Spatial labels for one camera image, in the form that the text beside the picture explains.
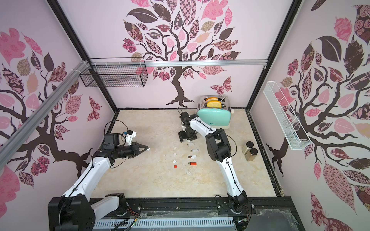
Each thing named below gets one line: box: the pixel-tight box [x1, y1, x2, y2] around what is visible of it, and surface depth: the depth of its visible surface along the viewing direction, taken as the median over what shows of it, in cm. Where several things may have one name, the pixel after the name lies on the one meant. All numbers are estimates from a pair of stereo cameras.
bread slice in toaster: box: [205, 96, 223, 109], surface depth 100 cm
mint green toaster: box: [196, 94, 232, 129], surface depth 100 cm
